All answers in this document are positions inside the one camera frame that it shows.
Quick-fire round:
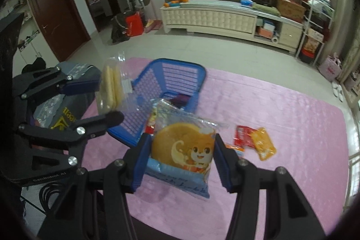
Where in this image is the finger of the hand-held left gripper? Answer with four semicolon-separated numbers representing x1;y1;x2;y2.
13;66;102;100
17;111;125;150

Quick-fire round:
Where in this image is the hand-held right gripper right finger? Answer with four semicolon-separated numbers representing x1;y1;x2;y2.
214;135;327;240

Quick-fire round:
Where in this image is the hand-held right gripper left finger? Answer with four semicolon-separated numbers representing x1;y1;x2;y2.
35;133;154;240

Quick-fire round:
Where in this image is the clear cracker packet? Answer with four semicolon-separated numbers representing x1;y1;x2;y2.
96;50;135;117

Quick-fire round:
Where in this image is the blue pastry packet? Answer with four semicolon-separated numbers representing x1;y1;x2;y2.
143;99;230;200

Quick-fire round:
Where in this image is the blue plastic basket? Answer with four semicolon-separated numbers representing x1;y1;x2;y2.
107;58;207;148

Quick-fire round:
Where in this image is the grey jacket with yellow print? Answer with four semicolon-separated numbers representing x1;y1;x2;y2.
32;61;103;131

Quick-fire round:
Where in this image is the small orange blue packet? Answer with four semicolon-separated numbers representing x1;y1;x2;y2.
225;144;245;157

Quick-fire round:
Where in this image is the small red snack packet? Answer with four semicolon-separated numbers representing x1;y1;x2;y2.
233;125;255;149

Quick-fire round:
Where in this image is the orange snack packet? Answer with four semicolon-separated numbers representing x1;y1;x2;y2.
250;128;277;162

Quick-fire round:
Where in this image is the black cloth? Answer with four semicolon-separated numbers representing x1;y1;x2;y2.
22;57;54;74

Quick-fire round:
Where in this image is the black bag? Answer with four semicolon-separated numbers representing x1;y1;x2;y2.
110;13;133;44

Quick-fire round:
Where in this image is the pink tablecloth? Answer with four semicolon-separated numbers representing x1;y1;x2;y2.
80;56;352;229

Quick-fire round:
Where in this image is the brown wooden door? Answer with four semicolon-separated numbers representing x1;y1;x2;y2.
24;0;92;62

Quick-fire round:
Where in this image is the red bag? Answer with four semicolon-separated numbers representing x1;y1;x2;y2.
125;12;145;36

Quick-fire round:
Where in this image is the orange box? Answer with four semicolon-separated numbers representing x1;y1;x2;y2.
256;27;275;37

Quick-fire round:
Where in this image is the cream long cabinet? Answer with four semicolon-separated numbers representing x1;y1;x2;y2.
160;0;306;53

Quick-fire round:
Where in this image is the white shopping bag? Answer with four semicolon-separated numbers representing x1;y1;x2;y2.
318;54;342;82

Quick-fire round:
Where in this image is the red gift box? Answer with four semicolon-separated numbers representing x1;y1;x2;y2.
299;37;324;62

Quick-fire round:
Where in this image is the white metal rack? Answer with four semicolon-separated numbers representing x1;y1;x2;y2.
295;0;336;65

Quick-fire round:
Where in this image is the green cushion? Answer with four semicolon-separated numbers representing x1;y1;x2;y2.
252;2;282;17

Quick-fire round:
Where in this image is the cardboard box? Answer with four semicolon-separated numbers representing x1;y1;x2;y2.
275;0;306;23

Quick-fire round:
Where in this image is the black cable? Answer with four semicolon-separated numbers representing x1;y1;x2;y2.
38;179;66;214

